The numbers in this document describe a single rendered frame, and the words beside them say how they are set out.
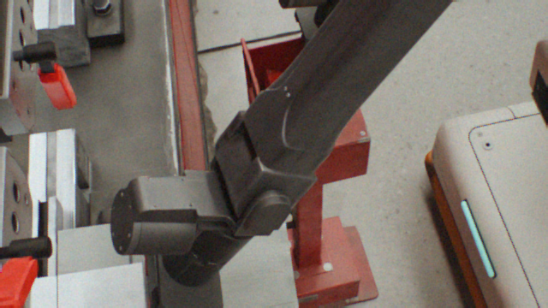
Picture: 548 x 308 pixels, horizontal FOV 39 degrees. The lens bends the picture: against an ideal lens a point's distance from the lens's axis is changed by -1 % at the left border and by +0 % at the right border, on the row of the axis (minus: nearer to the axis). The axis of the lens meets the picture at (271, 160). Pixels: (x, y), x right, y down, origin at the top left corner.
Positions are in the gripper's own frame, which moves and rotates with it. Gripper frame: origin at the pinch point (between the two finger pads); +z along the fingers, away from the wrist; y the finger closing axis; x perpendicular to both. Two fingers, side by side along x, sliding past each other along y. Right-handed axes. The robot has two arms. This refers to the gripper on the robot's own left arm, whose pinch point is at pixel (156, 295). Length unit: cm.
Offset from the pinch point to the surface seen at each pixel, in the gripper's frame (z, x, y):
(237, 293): -2.9, 8.4, 0.4
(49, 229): 7.6, -9.5, -10.8
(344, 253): 61, 73, -40
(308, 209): 38, 49, -37
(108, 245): 4.1, -3.7, -7.6
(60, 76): -14.1, -14.0, -16.0
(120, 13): 11, 2, -51
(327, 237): 62, 70, -44
